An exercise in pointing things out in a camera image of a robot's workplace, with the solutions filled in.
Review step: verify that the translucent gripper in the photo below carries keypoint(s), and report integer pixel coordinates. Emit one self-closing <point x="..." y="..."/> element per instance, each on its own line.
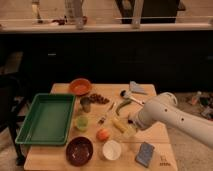
<point x="130" y="131"/>

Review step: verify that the yellow banana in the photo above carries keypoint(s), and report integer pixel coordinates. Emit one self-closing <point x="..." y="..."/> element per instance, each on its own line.
<point x="119" y="125"/>

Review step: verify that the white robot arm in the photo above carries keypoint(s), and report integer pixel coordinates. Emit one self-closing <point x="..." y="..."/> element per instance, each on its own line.
<point x="163" y="108"/>

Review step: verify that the dark purple bowl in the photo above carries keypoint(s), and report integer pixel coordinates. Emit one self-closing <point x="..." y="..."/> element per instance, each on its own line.
<point x="79" y="151"/>

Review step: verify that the orange bowl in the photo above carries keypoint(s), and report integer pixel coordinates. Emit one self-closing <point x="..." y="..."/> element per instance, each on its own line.
<point x="80" y="86"/>

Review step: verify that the white cup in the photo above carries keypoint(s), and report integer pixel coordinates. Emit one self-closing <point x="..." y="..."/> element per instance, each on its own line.
<point x="111" y="150"/>

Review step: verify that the orange peach fruit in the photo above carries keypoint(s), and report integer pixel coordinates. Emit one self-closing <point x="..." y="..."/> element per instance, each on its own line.
<point x="102" y="134"/>

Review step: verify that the green pepper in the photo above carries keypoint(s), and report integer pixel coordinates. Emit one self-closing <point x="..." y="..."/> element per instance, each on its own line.
<point x="121" y="105"/>

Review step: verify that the blue sponge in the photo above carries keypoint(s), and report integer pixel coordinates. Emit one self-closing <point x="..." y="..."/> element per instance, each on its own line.
<point x="145" y="154"/>

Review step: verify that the grey folded cloth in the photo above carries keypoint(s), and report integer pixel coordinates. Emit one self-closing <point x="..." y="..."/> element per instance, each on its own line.
<point x="136" y="88"/>

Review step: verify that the small green cup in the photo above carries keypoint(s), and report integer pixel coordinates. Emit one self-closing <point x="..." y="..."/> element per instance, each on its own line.
<point x="81" y="123"/>

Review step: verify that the metal cup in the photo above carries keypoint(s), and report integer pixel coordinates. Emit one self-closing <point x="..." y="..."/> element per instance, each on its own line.
<point x="86" y="104"/>

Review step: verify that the green plastic tray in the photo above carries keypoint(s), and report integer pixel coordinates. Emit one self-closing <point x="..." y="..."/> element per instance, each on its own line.
<point x="48" y="120"/>

